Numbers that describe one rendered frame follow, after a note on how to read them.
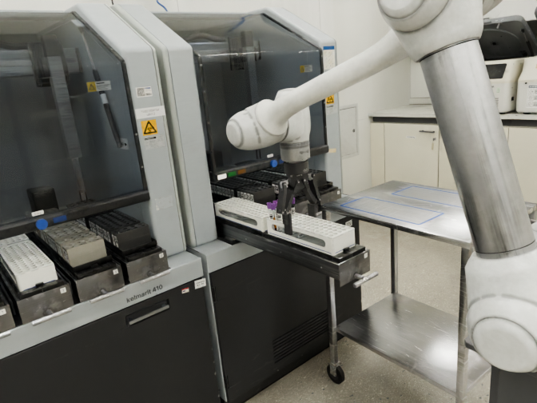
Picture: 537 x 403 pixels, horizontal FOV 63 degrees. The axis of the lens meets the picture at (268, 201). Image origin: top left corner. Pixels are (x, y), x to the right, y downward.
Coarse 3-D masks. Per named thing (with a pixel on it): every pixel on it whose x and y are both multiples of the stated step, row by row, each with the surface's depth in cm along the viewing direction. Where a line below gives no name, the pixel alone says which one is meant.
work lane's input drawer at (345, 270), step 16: (224, 224) 162; (240, 224) 156; (240, 240) 156; (256, 240) 148; (272, 240) 142; (288, 256) 137; (304, 256) 130; (320, 256) 126; (336, 256) 123; (352, 256) 124; (368, 256) 128; (320, 272) 127; (336, 272) 121; (352, 272) 124
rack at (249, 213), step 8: (232, 200) 170; (240, 200) 170; (216, 208) 167; (224, 208) 163; (232, 208) 161; (240, 208) 159; (248, 208) 158; (256, 208) 157; (264, 208) 156; (224, 216) 164; (232, 216) 164; (240, 216) 162; (248, 216) 152; (256, 216) 148; (264, 216) 147; (248, 224) 153; (256, 224) 158; (264, 224) 147
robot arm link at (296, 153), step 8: (280, 144) 130; (288, 144) 128; (296, 144) 127; (304, 144) 128; (280, 152) 131; (288, 152) 128; (296, 152) 128; (304, 152) 129; (288, 160) 129; (296, 160) 128; (304, 160) 131
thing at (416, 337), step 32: (384, 192) 177; (416, 192) 173; (448, 192) 169; (384, 224) 145; (416, 224) 140; (448, 224) 137; (352, 320) 187; (384, 320) 185; (416, 320) 183; (448, 320) 181; (384, 352) 164; (416, 352) 163; (448, 352) 161; (448, 384) 146
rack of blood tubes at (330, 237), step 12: (300, 216) 143; (300, 228) 132; (312, 228) 131; (324, 228) 131; (336, 228) 130; (348, 228) 129; (288, 240) 138; (300, 240) 133; (312, 240) 137; (324, 240) 125; (336, 240) 123; (348, 240) 127; (324, 252) 126
